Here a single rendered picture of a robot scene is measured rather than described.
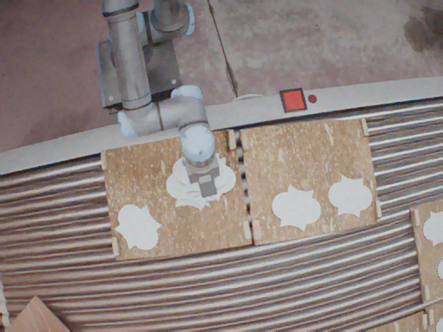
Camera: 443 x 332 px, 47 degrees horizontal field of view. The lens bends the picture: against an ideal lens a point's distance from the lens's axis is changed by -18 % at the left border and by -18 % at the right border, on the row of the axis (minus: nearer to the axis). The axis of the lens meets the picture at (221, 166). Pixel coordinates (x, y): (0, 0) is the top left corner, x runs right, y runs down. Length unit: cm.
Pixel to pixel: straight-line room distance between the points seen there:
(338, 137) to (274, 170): 23
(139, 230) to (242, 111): 48
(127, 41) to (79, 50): 171
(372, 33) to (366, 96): 125
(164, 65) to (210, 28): 115
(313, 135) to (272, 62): 116
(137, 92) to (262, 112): 55
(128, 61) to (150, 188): 51
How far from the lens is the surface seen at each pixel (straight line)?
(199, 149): 142
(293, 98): 189
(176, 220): 177
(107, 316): 180
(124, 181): 182
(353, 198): 181
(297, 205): 178
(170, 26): 171
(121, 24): 139
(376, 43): 314
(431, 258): 188
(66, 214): 185
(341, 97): 193
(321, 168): 182
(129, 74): 143
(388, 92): 199
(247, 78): 292
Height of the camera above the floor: 268
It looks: 75 degrees down
